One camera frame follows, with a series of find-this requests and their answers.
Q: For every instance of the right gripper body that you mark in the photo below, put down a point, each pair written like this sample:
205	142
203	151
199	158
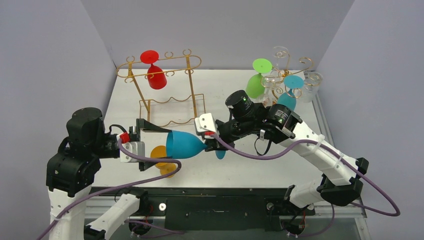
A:
215	140

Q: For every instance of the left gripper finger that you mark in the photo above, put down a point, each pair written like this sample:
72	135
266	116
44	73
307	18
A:
142	125
144	163

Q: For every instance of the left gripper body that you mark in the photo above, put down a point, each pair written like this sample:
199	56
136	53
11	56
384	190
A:
108	145

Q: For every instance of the blue plastic goblet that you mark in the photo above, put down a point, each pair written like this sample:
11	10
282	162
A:
184	145
293	90

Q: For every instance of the red plastic goblet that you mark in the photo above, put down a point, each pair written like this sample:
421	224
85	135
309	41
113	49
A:
155	75

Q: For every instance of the tall gold wire glass rack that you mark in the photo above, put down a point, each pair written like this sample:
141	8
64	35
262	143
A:
132	69

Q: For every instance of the green plastic goblet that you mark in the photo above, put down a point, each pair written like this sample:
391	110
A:
254	86

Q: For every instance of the small clear front wine glass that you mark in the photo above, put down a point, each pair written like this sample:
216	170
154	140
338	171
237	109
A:
280	64

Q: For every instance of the gold hook rack wooden base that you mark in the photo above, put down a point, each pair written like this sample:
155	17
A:
304	61

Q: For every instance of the clear patterned wine glass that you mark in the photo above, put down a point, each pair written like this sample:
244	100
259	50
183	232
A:
311	86

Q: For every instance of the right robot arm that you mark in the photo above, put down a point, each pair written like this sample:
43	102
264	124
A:
342	176

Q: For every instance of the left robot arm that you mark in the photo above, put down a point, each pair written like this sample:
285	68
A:
71	172

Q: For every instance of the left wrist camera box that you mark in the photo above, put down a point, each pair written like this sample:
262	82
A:
134	147

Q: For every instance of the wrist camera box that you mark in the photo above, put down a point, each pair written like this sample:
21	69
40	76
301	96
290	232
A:
205	126
134	147

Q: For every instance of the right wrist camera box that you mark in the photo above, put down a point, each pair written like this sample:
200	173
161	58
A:
205	126

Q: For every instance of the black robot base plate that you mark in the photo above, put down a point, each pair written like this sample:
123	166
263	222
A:
218	209

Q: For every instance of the aluminium table frame rail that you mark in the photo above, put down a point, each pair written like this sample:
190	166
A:
321	118

